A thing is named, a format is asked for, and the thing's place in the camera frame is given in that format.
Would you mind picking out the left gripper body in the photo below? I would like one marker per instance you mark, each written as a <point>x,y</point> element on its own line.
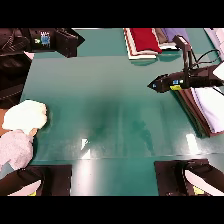
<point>36,35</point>

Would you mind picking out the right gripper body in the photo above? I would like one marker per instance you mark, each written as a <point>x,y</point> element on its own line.
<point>173,84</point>

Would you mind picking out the white cloth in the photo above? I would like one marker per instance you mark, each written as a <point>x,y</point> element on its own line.
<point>26,115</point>

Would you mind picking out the person's hand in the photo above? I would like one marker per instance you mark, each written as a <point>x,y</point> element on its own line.
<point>32,132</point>

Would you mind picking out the brown garment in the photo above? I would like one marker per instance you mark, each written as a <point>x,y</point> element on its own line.
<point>190,107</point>

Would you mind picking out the white garment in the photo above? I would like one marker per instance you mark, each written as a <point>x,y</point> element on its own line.
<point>142,56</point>

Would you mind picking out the pale lilac garment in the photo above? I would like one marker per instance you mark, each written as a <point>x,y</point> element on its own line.
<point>210,107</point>

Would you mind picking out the black garment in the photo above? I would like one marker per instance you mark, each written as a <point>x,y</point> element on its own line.
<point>13,75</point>

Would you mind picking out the grey garment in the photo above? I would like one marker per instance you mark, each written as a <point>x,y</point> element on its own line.
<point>160,35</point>

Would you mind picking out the purple garment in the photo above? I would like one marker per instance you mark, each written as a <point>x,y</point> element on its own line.
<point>174,32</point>

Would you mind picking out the red garment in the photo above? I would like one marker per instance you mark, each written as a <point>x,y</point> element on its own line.
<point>145,38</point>

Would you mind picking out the pale pink garment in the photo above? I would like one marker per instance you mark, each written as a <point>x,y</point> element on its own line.
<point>218,38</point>

